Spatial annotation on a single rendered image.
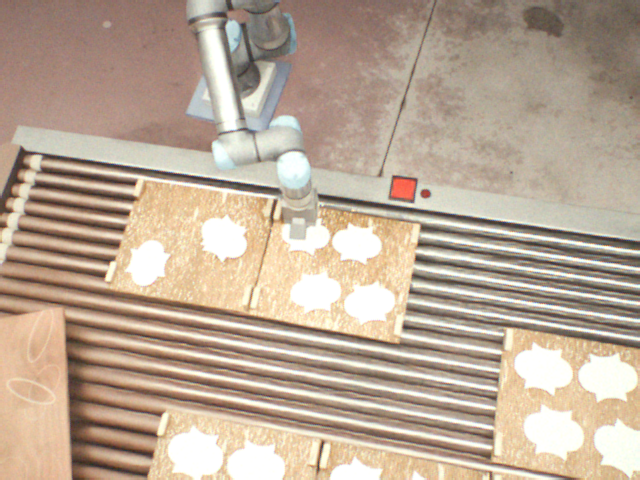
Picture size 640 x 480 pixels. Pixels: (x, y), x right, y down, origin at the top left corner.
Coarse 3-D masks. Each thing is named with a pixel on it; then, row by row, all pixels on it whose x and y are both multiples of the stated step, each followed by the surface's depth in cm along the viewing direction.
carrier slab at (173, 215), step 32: (160, 192) 225; (192, 192) 224; (224, 192) 224; (128, 224) 221; (160, 224) 221; (192, 224) 220; (256, 224) 219; (128, 256) 217; (192, 256) 216; (256, 256) 215; (128, 288) 213; (160, 288) 213; (192, 288) 212; (224, 288) 212
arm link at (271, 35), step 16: (240, 0) 182; (256, 0) 183; (272, 0) 185; (256, 16) 198; (272, 16) 201; (288, 16) 223; (256, 32) 214; (272, 32) 211; (288, 32) 220; (256, 48) 223; (272, 48) 220; (288, 48) 225
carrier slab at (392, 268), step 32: (352, 224) 217; (384, 224) 217; (288, 256) 214; (320, 256) 214; (384, 256) 213; (288, 288) 211; (352, 288) 210; (384, 288) 209; (288, 320) 207; (320, 320) 206; (352, 320) 206
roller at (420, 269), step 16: (16, 208) 228; (32, 208) 227; (48, 208) 227; (64, 208) 227; (96, 224) 226; (112, 224) 224; (416, 272) 213; (432, 272) 212; (448, 272) 212; (464, 272) 211; (480, 272) 211; (496, 288) 211; (512, 288) 210; (528, 288) 209; (544, 288) 208; (560, 288) 208; (576, 288) 208; (608, 304) 206; (624, 304) 206
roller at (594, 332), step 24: (0, 240) 225; (24, 240) 223; (48, 240) 223; (72, 240) 223; (432, 312) 209; (456, 312) 207; (480, 312) 206; (504, 312) 206; (576, 336) 204; (600, 336) 202; (624, 336) 202
